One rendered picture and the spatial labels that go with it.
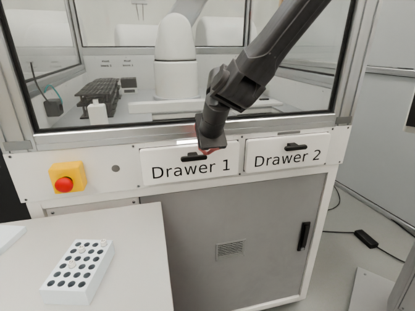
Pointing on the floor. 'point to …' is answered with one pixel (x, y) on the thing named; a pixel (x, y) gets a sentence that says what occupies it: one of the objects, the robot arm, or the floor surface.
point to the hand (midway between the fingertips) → (205, 147)
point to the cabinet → (230, 234)
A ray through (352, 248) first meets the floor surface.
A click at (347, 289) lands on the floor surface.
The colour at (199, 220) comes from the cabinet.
